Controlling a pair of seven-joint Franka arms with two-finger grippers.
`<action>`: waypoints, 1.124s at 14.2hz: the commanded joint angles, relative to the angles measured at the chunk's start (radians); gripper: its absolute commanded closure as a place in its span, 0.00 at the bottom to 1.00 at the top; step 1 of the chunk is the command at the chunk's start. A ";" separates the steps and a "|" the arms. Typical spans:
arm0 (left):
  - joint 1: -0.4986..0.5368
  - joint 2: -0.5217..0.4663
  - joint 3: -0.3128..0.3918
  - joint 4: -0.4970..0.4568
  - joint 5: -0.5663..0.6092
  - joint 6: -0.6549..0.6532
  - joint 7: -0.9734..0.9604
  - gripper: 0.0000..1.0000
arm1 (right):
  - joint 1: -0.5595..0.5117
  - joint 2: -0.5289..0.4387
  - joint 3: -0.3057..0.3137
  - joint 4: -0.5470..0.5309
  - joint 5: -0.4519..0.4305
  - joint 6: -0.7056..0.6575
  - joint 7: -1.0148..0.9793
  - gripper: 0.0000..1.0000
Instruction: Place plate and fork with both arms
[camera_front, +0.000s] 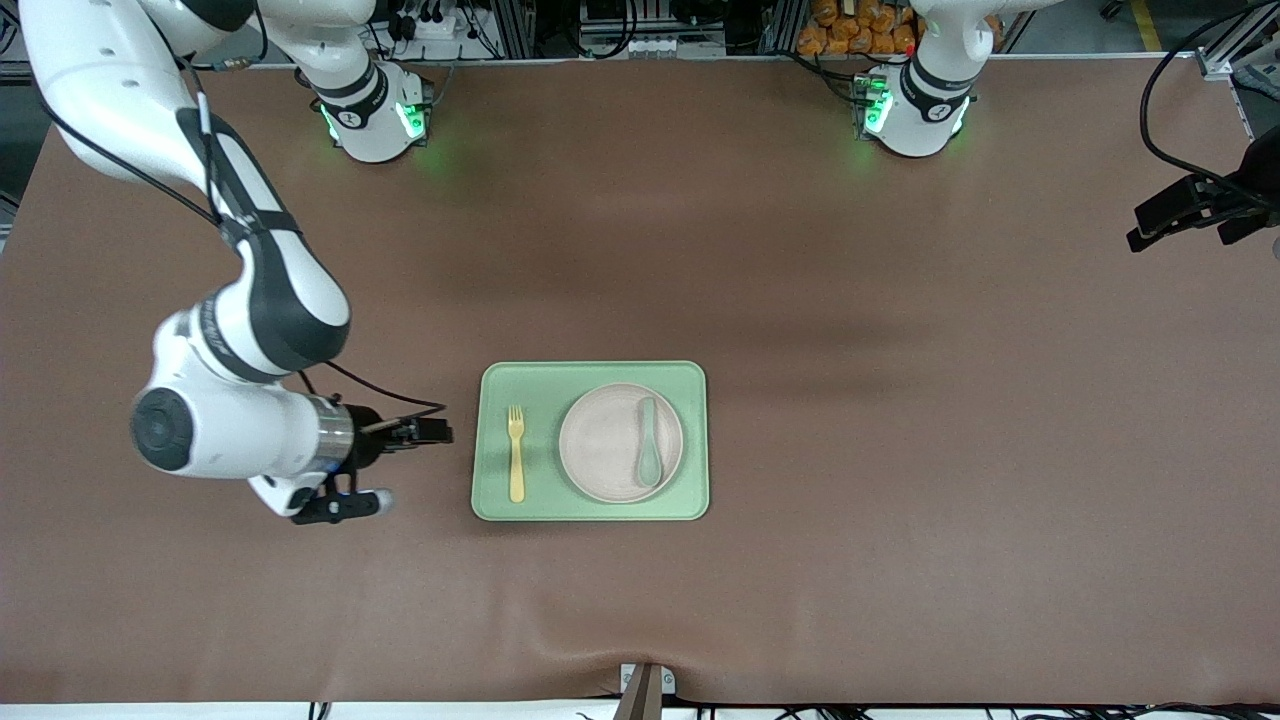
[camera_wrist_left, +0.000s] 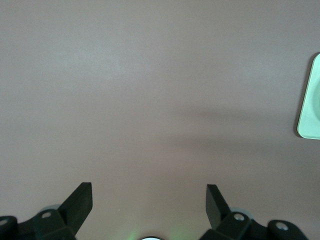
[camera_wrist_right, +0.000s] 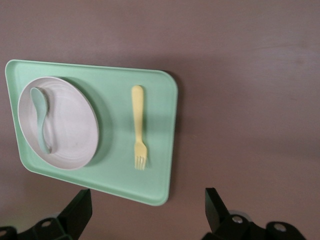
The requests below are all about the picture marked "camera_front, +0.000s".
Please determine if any white power strip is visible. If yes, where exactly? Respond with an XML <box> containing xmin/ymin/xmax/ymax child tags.
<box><xmin>395</xmin><ymin>0</ymin><xmax>473</xmax><ymax>43</ymax></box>

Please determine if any black cable to left gripper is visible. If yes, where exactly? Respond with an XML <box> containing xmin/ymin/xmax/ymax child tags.
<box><xmin>1140</xmin><ymin>3</ymin><xmax>1280</xmax><ymax>201</ymax></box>

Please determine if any green rectangular tray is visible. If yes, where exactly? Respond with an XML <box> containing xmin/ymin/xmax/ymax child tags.
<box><xmin>470</xmin><ymin>361</ymin><xmax>711</xmax><ymax>523</ymax></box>

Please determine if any orange packaged goods pile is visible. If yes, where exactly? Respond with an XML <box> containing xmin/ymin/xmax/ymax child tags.
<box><xmin>797</xmin><ymin>0</ymin><xmax>918</xmax><ymax>57</ymax></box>

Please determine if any green plastic spoon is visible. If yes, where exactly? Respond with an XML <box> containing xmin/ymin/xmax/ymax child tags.
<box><xmin>635</xmin><ymin>395</ymin><xmax>665</xmax><ymax>489</ymax></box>

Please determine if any yellow plastic fork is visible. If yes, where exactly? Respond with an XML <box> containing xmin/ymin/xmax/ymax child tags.
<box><xmin>507</xmin><ymin>405</ymin><xmax>528</xmax><ymax>504</ymax></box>

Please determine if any metal table clamp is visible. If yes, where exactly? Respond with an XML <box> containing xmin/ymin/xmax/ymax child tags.
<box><xmin>612</xmin><ymin>663</ymin><xmax>677</xmax><ymax>720</ymax></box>

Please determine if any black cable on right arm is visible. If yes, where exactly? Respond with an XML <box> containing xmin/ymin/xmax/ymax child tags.
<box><xmin>38</xmin><ymin>90</ymin><xmax>448</xmax><ymax>421</ymax></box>

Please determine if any aluminium frame profile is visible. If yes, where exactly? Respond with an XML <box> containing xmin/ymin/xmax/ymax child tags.
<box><xmin>1195</xmin><ymin>0</ymin><xmax>1280</xmax><ymax>141</ymax></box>

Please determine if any brown table mat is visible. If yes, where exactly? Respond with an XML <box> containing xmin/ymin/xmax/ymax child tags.
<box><xmin>0</xmin><ymin>55</ymin><xmax>1280</xmax><ymax>706</ymax></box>

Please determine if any white round plate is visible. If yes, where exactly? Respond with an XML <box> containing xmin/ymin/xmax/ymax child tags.
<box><xmin>558</xmin><ymin>382</ymin><xmax>686</xmax><ymax>504</ymax></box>

